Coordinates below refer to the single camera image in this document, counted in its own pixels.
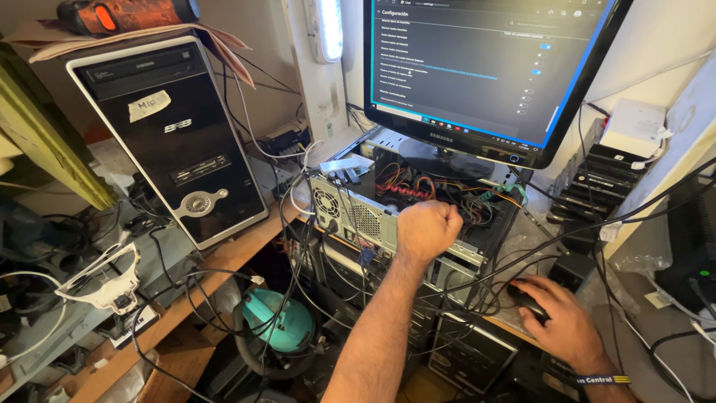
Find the black computer mouse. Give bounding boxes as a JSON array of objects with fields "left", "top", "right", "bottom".
[{"left": 507, "top": 283, "right": 552, "bottom": 325}]

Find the black computer tower under table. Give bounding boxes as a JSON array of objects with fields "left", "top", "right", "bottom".
[{"left": 428, "top": 313, "right": 521, "bottom": 394}]

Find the blue yellow wristband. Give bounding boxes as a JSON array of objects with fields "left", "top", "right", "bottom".
[{"left": 575, "top": 374, "right": 632, "bottom": 387}]

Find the white power adapter box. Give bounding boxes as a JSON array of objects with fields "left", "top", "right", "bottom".
[{"left": 600, "top": 99, "right": 668, "bottom": 159}]

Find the orange black flashlight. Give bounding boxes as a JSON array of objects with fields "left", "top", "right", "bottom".
[{"left": 56, "top": 0, "right": 201, "bottom": 38}]

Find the green wooden plank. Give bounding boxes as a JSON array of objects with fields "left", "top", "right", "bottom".
[{"left": 0, "top": 42, "right": 118, "bottom": 211}]

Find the white emergency lamp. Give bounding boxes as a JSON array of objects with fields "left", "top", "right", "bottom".
[{"left": 304, "top": 0, "right": 344, "bottom": 65}]

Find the person's left hand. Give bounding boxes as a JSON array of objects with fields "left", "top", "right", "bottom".
[{"left": 396, "top": 200, "right": 464, "bottom": 266}]

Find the white paper label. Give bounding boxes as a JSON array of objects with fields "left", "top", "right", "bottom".
[{"left": 128, "top": 90, "right": 172, "bottom": 123}]

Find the small black adapter box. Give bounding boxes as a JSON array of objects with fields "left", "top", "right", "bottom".
[{"left": 547, "top": 251, "right": 597, "bottom": 293}]

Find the black power strip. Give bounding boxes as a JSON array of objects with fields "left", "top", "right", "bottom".
[{"left": 263, "top": 128, "right": 312, "bottom": 159}]

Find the teal vacuum cleaner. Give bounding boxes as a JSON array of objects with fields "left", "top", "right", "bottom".
[{"left": 233, "top": 288, "right": 325, "bottom": 381}]

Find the black tower computer case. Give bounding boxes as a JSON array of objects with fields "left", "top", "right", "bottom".
[{"left": 65, "top": 35, "right": 270, "bottom": 251}]

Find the black router with green light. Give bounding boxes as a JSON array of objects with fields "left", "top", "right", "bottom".
[{"left": 654, "top": 176, "right": 716, "bottom": 314}]

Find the stack of black drives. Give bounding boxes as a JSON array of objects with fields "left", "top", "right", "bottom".
[{"left": 547, "top": 143, "right": 650, "bottom": 226}]

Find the white plastic frame part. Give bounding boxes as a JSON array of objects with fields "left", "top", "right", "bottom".
[{"left": 54, "top": 242, "right": 142, "bottom": 315}]

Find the black computer monitor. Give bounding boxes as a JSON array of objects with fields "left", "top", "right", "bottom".
[{"left": 362, "top": 0, "right": 635, "bottom": 171}]

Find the person's right hand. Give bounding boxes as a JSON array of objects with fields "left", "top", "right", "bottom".
[{"left": 507, "top": 274, "right": 610, "bottom": 375}]

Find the open metal computer case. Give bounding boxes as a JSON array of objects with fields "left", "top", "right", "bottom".
[{"left": 307, "top": 126, "right": 532, "bottom": 306}]

